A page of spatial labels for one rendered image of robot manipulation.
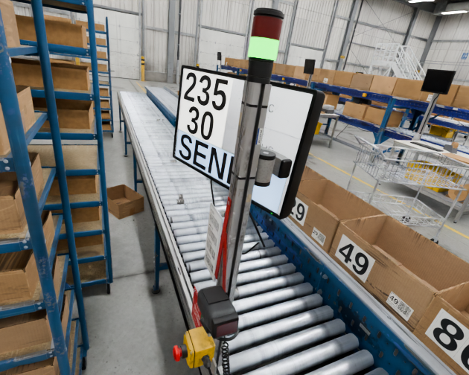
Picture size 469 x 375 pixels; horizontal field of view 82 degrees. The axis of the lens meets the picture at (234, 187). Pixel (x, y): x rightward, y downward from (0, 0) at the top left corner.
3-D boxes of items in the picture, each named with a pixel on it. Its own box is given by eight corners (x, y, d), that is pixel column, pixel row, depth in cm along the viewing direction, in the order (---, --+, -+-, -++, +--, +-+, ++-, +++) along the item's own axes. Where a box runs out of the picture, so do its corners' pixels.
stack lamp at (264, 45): (243, 56, 49) (248, 17, 46) (266, 59, 51) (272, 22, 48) (255, 56, 45) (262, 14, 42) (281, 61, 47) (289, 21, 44)
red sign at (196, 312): (190, 314, 92) (193, 286, 87) (193, 313, 92) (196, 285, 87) (205, 359, 79) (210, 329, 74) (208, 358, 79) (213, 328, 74)
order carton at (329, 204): (278, 209, 149) (285, 181, 142) (320, 204, 162) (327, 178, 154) (326, 254, 117) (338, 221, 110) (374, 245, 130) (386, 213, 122)
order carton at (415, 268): (327, 254, 117) (339, 221, 110) (374, 244, 129) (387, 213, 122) (412, 333, 85) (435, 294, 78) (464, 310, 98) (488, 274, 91)
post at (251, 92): (196, 361, 90) (231, 77, 53) (211, 357, 92) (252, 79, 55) (208, 400, 80) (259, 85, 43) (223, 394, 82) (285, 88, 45)
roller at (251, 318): (208, 341, 90) (204, 340, 95) (327, 304, 112) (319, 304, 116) (205, 325, 92) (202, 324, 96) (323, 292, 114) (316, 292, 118)
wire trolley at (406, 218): (406, 221, 355) (441, 145, 312) (437, 248, 304) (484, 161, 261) (327, 213, 345) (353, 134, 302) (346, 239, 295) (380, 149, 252)
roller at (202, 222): (167, 234, 146) (166, 227, 149) (252, 223, 168) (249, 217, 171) (168, 229, 143) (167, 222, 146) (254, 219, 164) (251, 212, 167)
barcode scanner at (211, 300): (210, 361, 58) (213, 321, 55) (194, 320, 68) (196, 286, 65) (238, 351, 61) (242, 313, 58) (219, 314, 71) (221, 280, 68)
